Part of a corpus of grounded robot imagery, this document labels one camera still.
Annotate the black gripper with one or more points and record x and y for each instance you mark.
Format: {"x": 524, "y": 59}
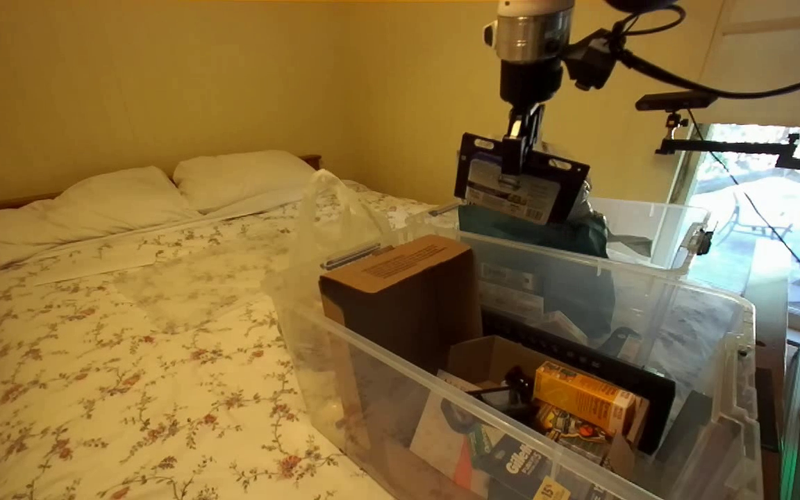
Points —
{"x": 527, "y": 87}

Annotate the black flat pack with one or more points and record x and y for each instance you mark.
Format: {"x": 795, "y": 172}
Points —
{"x": 534, "y": 187}

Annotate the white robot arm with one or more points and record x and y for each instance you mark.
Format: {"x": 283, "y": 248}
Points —
{"x": 528, "y": 40}

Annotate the teal cloth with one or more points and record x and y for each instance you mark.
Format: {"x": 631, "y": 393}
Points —
{"x": 584, "y": 233}

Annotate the brown cardboard box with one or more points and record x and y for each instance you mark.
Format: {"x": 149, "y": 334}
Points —
{"x": 414, "y": 301}

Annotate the clear plastic bin near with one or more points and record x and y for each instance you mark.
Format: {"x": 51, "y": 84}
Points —
{"x": 474, "y": 425}

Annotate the right white pillow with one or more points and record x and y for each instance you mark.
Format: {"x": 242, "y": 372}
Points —
{"x": 242, "y": 180}

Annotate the white pillow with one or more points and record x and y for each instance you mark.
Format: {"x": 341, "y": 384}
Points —
{"x": 89, "y": 209}
{"x": 242, "y": 180}

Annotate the orange yellow carton box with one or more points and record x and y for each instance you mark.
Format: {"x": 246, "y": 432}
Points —
{"x": 591, "y": 398}

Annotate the left white pillow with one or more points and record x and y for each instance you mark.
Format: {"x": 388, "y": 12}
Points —
{"x": 89, "y": 209}

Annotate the floral white bedspread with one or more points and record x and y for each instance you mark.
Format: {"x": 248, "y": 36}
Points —
{"x": 152, "y": 368}

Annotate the black camera on stand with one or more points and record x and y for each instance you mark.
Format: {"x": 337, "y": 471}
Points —
{"x": 674, "y": 100}

